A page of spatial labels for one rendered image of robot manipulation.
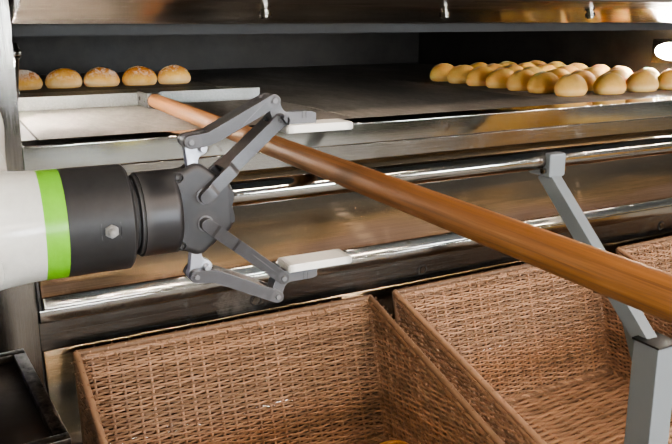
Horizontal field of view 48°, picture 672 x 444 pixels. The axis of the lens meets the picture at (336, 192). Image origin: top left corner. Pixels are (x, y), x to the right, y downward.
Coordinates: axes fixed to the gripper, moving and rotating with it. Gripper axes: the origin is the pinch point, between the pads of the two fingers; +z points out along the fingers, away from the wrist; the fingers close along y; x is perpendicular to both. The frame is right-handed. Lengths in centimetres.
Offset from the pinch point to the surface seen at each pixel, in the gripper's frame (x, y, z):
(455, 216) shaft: 13.2, 0.1, 5.0
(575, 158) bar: -18, 4, 50
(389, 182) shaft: 1.3, -0.7, 5.4
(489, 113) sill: -56, 2, 64
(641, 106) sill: -57, 2, 108
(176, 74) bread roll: -153, -2, 27
